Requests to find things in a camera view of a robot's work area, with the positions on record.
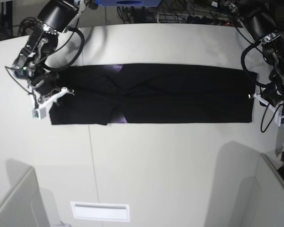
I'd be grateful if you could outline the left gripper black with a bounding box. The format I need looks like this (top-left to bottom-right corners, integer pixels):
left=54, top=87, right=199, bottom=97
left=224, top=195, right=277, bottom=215
left=248, top=82, right=284, bottom=106

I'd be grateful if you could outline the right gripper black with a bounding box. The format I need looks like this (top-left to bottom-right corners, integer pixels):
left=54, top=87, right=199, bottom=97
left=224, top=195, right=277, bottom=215
left=28, top=72, right=74, bottom=107

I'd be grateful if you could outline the dark printed T-shirt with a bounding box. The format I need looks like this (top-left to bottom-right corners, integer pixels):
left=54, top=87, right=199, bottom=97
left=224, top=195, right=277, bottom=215
left=49, top=64, right=255, bottom=125

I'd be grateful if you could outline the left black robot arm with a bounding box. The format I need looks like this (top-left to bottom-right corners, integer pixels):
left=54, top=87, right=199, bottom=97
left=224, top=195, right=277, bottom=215
left=224, top=0, right=284, bottom=106

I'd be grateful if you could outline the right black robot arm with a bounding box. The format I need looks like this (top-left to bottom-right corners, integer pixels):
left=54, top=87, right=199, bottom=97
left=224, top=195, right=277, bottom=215
left=9, top=0, right=90, bottom=109

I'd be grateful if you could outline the black power strip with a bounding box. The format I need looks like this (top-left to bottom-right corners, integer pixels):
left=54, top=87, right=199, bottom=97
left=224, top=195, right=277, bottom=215
left=186, top=16, right=232, bottom=26

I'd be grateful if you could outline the right beige partition panel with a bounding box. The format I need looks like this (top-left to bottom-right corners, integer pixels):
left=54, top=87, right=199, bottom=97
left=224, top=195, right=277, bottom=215
left=241, top=154, right=284, bottom=227

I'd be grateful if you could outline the beige partition panel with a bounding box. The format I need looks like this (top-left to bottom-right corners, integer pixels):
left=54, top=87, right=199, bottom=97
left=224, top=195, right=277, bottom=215
left=0, top=167, right=50, bottom=227
left=241, top=154, right=284, bottom=227

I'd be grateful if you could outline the white label plate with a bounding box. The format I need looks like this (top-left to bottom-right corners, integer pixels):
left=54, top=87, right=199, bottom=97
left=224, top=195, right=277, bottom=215
left=71, top=201, right=130, bottom=222

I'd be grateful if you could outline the left beige partition panel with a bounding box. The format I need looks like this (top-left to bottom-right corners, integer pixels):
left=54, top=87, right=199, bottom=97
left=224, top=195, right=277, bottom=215
left=0, top=167, right=50, bottom=227

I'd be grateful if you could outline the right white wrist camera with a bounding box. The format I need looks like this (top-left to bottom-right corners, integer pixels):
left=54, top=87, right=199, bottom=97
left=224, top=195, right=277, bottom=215
left=30, top=94, right=57, bottom=120

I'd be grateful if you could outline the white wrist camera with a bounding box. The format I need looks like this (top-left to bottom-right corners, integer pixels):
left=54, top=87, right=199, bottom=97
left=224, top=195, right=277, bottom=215
left=30, top=94, right=57, bottom=120
left=257, top=96, right=284, bottom=127

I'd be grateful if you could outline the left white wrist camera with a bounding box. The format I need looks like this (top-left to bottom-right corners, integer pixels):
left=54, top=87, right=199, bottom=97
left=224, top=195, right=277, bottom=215
left=257, top=96, right=284, bottom=127

